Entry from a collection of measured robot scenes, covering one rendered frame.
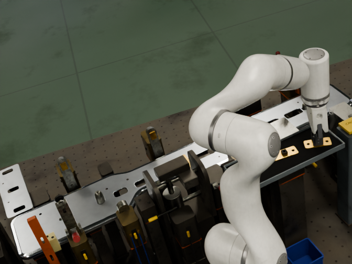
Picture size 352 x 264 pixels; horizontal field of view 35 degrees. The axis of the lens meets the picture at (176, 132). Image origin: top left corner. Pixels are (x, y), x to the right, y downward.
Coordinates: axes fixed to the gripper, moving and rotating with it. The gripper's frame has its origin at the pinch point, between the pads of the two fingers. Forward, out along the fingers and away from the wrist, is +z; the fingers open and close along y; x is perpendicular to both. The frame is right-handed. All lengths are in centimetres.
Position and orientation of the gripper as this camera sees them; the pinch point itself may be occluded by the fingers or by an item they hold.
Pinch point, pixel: (317, 137)
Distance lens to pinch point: 185.6
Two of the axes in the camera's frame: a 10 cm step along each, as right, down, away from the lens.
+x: -9.8, 1.5, 1.1
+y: -0.2, -6.3, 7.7
